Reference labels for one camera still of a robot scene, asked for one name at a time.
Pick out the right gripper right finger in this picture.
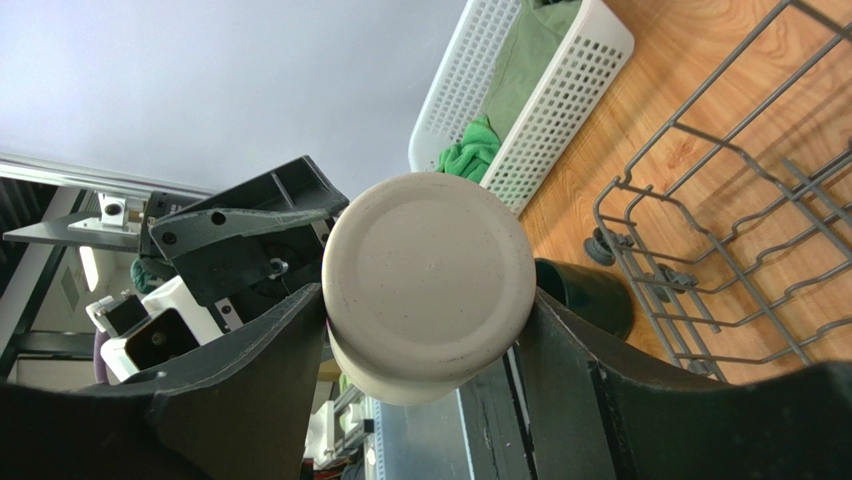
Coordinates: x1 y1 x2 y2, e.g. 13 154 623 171
519 291 851 479

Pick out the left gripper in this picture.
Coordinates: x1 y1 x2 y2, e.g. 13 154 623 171
142 156 349 330

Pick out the dark green mug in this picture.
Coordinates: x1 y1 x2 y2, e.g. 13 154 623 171
535 258 635 340

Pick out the olive green folded cloth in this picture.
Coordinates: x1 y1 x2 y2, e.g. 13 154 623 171
482 1 582 141

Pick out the white plastic basket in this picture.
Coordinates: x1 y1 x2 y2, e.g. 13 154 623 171
408 1 635 215

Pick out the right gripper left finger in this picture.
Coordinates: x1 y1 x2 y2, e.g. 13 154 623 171
1 284 326 479

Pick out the beige upside-down cup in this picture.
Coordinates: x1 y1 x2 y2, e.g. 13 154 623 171
321 172 536 406

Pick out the grey wire dish rack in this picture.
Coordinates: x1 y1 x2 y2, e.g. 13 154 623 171
584 1 851 383

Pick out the bright green crumpled cloth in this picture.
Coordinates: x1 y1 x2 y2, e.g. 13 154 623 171
436 115 501 184

